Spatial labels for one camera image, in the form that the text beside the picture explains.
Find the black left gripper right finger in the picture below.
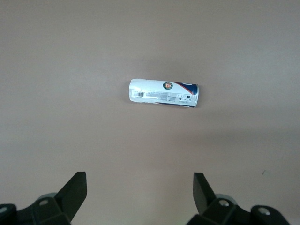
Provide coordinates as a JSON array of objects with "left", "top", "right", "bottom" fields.
[{"left": 186, "top": 172, "right": 291, "bottom": 225}]

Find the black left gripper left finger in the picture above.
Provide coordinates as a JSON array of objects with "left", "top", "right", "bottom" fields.
[{"left": 0, "top": 172, "right": 88, "bottom": 225}]

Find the white blue tennis ball can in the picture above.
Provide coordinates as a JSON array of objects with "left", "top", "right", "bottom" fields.
[{"left": 128, "top": 79, "right": 199, "bottom": 108}]

